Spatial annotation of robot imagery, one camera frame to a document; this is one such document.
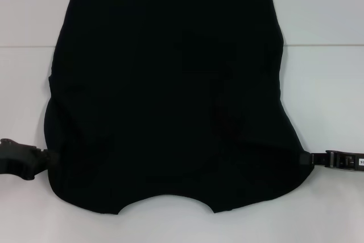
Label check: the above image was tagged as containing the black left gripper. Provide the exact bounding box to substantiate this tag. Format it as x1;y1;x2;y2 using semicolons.
0;138;60;182

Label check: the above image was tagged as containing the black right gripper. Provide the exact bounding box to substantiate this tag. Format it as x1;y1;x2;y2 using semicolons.
299;150;364;172

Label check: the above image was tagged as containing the black t-shirt with white print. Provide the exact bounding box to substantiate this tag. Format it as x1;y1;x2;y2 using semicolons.
46;0;313;216

